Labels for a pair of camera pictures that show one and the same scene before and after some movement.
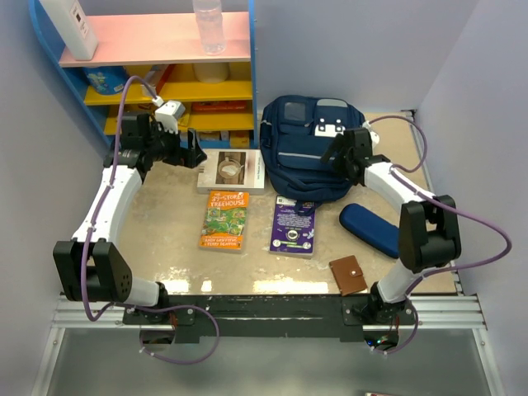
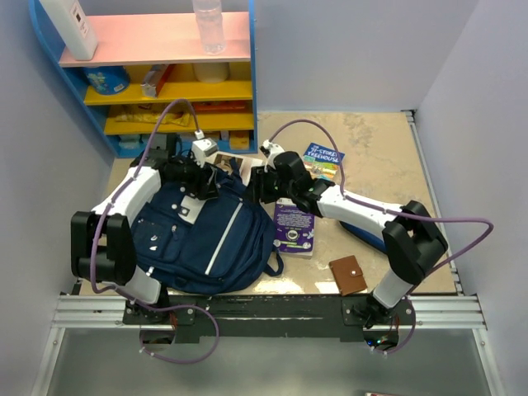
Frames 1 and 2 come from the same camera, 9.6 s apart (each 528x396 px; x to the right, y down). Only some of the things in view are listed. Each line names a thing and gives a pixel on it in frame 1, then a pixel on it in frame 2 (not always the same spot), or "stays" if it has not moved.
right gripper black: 333,148 → 256,190
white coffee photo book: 233,170 stays
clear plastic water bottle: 209,16 stays
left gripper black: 189,157 → 204,188
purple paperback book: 292,234 stays
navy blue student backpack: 293,154 → 214,244
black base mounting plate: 252,318 stays
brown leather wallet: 348,275 stays
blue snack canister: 106,80 stays
